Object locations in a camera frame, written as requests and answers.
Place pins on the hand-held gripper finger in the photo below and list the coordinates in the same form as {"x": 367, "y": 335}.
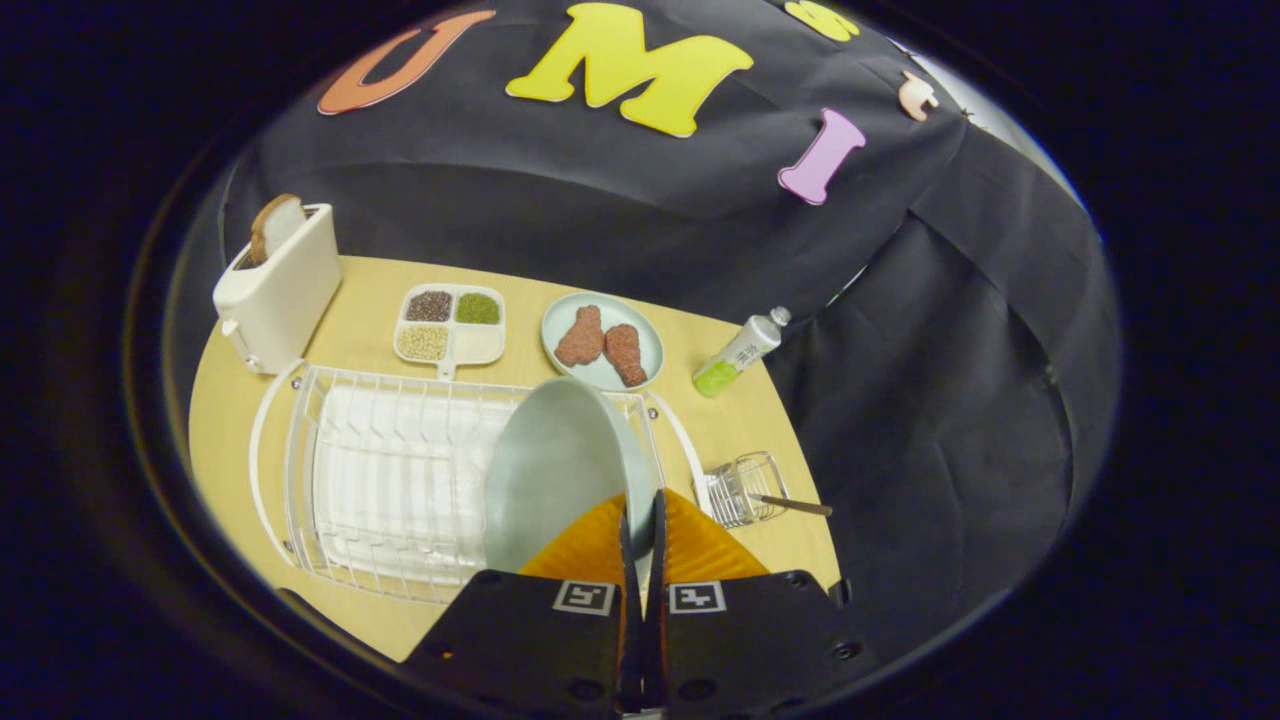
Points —
{"x": 655, "y": 620}
{"x": 630, "y": 600}

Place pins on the brown wooden spoon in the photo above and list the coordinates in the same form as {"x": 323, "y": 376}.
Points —
{"x": 800, "y": 507}

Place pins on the pale green plate with meat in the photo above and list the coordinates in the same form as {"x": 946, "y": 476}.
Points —
{"x": 652, "y": 345}

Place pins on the brown fried meat piece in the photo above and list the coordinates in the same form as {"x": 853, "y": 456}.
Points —
{"x": 625, "y": 352}
{"x": 580, "y": 338}

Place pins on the green tea bottle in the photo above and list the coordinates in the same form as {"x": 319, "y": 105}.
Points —
{"x": 740, "y": 352}

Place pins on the white divided grain tray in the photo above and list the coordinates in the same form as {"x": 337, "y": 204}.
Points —
{"x": 478, "y": 345}

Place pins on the white toaster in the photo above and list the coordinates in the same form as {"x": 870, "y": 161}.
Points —
{"x": 285, "y": 295}

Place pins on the bread slice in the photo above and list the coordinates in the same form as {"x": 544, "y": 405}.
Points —
{"x": 275, "y": 225}

